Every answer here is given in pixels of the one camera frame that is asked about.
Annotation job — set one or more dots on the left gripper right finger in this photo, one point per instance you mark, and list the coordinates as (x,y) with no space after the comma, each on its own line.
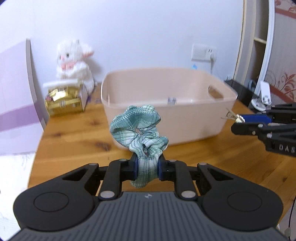
(179,173)

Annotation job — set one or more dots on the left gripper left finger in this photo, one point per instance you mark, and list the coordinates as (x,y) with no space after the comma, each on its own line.
(113,175)

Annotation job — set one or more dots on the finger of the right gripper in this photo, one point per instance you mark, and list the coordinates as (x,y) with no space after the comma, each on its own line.
(280,113)
(265,131)

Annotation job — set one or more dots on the green plaid scrunchie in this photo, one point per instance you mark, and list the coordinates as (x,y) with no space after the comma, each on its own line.
(136,129)

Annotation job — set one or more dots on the white phone stand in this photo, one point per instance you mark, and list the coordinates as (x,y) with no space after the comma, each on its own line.
(264,99)

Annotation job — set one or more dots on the black box beside table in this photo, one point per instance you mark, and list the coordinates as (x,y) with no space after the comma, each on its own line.
(244,94)

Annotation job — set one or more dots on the pink plastic storage basket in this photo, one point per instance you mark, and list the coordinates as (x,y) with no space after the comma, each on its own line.
(192,104)

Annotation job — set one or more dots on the gold tissue box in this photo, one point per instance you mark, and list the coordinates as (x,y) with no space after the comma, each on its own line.
(65,96)

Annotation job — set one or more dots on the white plush bunny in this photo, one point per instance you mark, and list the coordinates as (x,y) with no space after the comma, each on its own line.
(71,55)

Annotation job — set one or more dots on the white wall socket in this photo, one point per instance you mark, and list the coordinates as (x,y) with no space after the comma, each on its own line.
(203,53)

